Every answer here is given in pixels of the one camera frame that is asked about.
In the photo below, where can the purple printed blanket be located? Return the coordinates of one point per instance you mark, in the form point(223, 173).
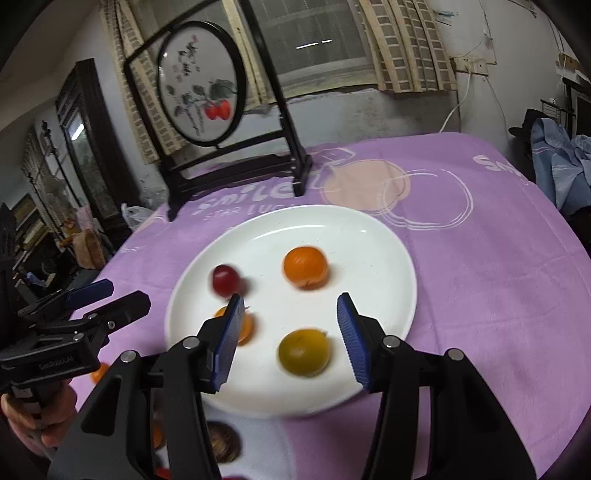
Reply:
point(461, 300)

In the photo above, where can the cluttered storage shelf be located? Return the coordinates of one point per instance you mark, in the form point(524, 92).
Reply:
point(27, 235)

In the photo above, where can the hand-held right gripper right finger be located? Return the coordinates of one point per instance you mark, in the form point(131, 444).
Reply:
point(351, 341)

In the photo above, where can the white round plate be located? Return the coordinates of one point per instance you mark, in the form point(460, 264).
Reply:
point(360, 258)

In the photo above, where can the small orange tomato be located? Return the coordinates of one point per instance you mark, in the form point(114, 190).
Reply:
point(247, 328)

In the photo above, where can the window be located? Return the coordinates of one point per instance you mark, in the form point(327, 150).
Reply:
point(314, 41)

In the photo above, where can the dark wooden cabinet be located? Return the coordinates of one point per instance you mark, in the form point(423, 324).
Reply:
point(87, 152)

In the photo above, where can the small orange kumquat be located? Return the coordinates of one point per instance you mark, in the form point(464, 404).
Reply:
point(158, 434)

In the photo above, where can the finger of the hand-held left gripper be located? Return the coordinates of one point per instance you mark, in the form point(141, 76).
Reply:
point(124, 308)
point(87, 291)

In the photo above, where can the person's left hand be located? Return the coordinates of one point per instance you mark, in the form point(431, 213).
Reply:
point(32, 422)

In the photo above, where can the round embroidery table screen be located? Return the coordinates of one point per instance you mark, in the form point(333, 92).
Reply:
point(198, 83)

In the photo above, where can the red cherry tomato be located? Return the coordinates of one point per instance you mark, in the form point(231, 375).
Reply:
point(162, 472)

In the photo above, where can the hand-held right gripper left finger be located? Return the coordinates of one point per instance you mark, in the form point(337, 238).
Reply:
point(231, 341)

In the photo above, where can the dark red tomato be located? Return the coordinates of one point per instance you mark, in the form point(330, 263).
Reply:
point(224, 279)

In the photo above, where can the orange tangerine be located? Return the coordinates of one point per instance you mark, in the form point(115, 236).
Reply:
point(99, 372)

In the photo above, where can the light blue cloth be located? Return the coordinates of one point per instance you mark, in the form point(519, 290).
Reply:
point(558, 161)

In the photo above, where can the wall power outlet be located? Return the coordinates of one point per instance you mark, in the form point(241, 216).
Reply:
point(471, 65)

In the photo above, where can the black hat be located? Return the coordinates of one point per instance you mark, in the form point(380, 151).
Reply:
point(526, 127)

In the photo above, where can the white plastic bag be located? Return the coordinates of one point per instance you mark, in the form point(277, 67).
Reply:
point(136, 216)

